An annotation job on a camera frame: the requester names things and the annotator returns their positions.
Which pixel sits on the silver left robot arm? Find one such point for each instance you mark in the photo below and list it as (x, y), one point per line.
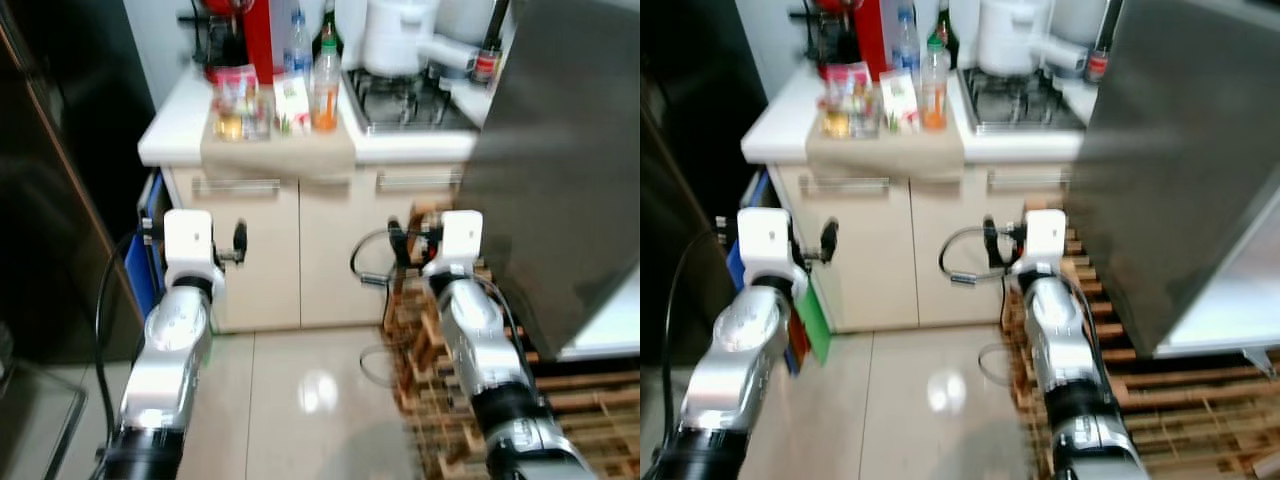
(740, 360)
(165, 370)

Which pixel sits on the silver mini fridge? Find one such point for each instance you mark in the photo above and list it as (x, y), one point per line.
(1170, 170)
(560, 180)

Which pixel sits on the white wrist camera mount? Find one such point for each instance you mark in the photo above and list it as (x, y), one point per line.
(188, 235)
(1045, 232)
(765, 235)
(460, 235)

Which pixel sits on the clear water bottle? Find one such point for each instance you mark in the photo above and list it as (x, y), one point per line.
(906, 50)
(297, 55)

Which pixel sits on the dark green glass bottle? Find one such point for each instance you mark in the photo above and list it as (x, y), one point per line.
(328, 25)
(948, 22)

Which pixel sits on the tan cloth mat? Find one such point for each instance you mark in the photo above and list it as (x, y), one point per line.
(290, 155)
(900, 155)

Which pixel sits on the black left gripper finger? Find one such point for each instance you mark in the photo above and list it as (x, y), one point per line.
(240, 238)
(829, 235)

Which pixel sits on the blue flat board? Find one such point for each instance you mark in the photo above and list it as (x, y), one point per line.
(140, 270)
(733, 265)

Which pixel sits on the wooden slat pallet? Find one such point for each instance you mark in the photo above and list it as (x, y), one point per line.
(1200, 420)
(580, 420)

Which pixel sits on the orange juice bottle green cap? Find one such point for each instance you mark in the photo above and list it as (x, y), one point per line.
(935, 108)
(325, 110)

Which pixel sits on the red black appliance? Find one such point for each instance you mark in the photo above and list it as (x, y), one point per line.
(258, 40)
(872, 40)

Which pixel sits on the green flat board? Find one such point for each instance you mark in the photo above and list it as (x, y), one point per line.
(815, 325)

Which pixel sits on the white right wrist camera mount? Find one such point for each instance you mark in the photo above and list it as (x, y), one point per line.
(460, 235)
(1045, 232)

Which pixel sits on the dark bottle red label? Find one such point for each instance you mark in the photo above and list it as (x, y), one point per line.
(1098, 65)
(485, 65)

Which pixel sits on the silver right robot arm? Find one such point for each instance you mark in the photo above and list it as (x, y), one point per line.
(1065, 340)
(480, 340)

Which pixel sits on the tall black glossy appliance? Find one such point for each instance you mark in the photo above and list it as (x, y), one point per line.
(50, 200)
(680, 150)

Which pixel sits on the beige stove counter cabinet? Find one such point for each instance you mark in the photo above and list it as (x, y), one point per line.
(330, 250)
(940, 260)

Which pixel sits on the steel gas stove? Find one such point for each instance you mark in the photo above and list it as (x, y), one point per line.
(1020, 105)
(410, 105)

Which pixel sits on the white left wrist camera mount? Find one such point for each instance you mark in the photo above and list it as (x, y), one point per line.
(765, 235)
(188, 235)

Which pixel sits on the clear snack pack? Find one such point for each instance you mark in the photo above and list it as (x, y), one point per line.
(848, 105)
(238, 105)

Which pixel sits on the white green drink carton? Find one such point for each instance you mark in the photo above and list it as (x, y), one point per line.
(898, 102)
(292, 105)

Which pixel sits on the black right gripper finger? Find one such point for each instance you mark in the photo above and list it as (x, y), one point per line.
(396, 240)
(990, 240)

